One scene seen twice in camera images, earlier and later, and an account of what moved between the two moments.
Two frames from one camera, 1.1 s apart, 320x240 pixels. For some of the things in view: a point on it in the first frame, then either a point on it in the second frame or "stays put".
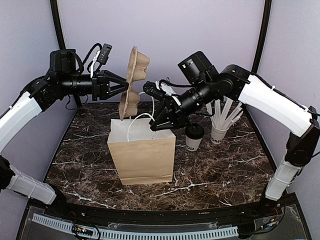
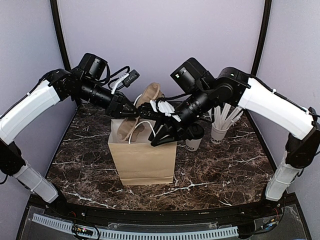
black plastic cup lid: (195, 131) stays put
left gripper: (100, 86) to (116, 107)
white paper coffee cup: (192, 145) stays put
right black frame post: (264, 26) stays put
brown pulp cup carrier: (138, 64) to (130, 128)
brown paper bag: (142, 155) stays put
